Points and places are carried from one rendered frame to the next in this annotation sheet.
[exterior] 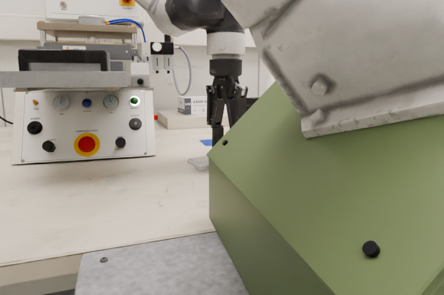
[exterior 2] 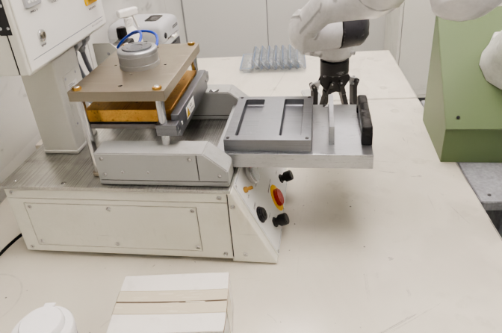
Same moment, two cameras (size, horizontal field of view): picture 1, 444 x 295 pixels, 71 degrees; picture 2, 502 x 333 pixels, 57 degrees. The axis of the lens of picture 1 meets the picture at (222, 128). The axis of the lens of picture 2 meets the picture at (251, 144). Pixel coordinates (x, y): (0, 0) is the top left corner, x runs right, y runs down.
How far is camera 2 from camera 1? 1.31 m
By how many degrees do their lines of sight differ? 64
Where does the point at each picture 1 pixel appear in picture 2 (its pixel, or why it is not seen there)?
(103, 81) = not seen: hidden behind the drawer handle
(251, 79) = not seen: hidden behind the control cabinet
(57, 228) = (451, 213)
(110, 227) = (450, 194)
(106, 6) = (76, 16)
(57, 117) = (257, 190)
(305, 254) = not seen: outside the picture
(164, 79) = (18, 91)
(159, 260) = (488, 180)
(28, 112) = (249, 204)
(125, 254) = (482, 189)
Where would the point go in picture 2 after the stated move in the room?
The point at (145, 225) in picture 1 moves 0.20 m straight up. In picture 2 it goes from (450, 182) to (462, 107)
